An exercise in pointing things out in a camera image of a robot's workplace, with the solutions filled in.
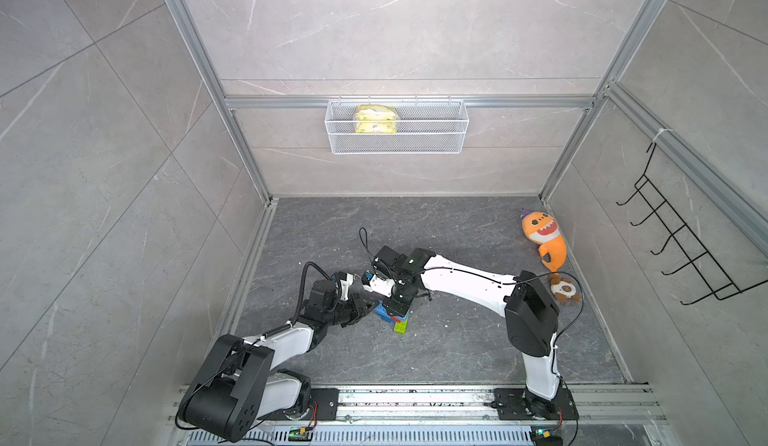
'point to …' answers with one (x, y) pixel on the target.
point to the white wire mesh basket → (423, 127)
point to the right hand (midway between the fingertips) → (395, 307)
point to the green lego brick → (401, 327)
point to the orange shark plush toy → (543, 229)
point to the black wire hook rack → (681, 234)
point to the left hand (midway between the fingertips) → (378, 301)
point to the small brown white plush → (563, 288)
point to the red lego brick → (396, 319)
